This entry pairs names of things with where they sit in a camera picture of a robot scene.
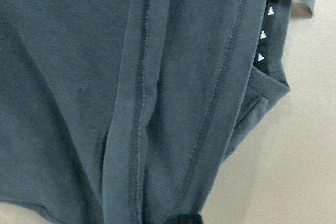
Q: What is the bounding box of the black printed t-shirt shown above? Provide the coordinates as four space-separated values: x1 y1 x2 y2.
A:
1 0 314 223

